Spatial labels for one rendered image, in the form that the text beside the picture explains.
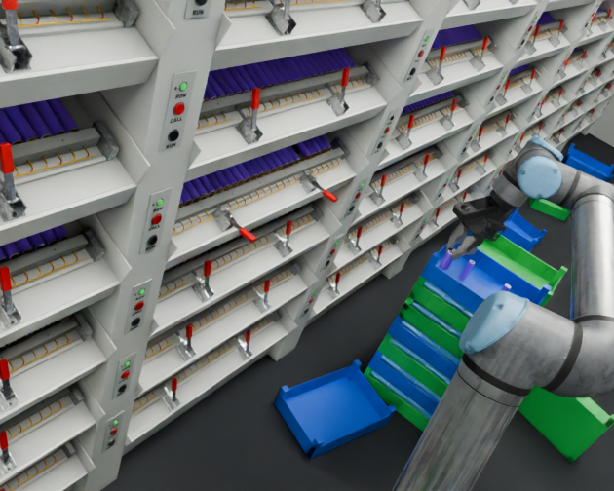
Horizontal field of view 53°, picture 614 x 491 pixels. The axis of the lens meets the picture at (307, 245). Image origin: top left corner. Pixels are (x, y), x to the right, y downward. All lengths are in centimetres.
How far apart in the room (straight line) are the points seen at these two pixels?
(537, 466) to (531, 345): 123
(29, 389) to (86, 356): 11
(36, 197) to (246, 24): 38
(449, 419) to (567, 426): 121
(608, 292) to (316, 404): 102
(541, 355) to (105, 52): 73
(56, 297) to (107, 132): 26
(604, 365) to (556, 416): 121
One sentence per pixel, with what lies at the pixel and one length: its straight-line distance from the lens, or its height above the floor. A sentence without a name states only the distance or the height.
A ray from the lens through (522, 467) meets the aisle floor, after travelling 215.
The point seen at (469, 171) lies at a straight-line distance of 269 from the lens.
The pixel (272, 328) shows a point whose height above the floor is 15.
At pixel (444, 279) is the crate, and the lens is 169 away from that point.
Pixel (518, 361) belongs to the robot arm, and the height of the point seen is 87.
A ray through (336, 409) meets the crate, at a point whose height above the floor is 0.
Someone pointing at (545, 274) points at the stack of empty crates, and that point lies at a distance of 216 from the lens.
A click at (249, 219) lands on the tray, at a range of 123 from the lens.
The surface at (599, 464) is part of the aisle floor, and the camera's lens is 236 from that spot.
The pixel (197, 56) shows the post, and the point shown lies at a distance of 86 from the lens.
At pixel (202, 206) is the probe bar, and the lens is 116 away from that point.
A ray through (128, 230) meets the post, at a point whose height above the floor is 84.
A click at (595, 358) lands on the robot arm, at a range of 102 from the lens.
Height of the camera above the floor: 146
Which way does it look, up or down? 37 degrees down
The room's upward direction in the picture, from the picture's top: 22 degrees clockwise
